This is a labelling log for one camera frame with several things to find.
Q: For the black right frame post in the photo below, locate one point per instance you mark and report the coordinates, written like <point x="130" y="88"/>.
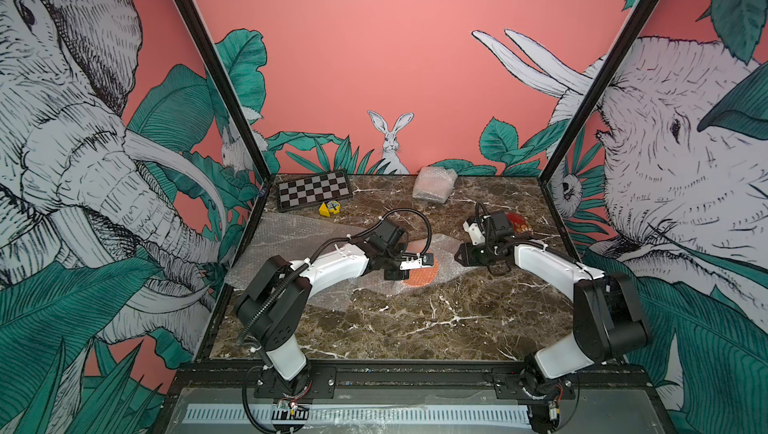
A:
<point x="634" y="24"/>

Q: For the right bubble wrapped plate bundle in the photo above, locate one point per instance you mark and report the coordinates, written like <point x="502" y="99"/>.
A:
<point x="434" y="184"/>

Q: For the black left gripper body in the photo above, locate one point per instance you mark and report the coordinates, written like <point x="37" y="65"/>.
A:
<point x="392" y="264"/>

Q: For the pink bubble bundle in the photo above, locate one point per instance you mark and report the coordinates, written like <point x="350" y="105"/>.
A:
<point x="443" y="247"/>

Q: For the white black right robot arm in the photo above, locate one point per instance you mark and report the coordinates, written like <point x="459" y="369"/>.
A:
<point x="608" y="319"/>

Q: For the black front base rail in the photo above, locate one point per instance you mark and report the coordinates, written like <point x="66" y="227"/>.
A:
<point x="324" y="378"/>

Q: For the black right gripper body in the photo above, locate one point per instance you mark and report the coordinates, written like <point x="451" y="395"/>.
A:
<point x="479" y="254"/>

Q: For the black left frame post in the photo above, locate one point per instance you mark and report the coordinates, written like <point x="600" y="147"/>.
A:
<point x="215" y="68"/>

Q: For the small yellow toy block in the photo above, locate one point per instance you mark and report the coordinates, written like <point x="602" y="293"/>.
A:
<point x="329" y="209"/>

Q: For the orange dinner plate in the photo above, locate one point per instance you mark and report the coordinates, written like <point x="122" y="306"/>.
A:
<point x="422" y="277"/>

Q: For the white slotted cable duct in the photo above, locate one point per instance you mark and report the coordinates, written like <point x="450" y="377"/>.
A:
<point x="512" y="416"/>

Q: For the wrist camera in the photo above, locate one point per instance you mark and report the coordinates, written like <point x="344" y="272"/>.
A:
<point x="418" y="262"/>
<point x="475" y="233"/>

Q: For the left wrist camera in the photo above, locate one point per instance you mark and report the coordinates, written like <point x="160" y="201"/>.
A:
<point x="418" y="262"/>

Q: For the black frame post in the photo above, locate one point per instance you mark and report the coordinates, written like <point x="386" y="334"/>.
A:
<point x="215" y="68"/>
<point x="634" y="24"/>

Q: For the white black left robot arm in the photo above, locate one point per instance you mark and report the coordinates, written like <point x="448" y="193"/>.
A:
<point x="273" y="303"/>

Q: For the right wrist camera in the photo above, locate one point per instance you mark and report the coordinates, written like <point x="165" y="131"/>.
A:
<point x="475" y="233"/>

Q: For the black white chessboard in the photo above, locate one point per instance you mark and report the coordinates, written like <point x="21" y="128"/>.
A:
<point x="312" y="191"/>

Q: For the red floral dinner plate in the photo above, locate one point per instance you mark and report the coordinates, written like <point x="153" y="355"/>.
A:
<point x="519" y="224"/>

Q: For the clear bubble wrap sheet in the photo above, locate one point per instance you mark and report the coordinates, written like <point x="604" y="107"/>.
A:
<point x="291" y="236"/>

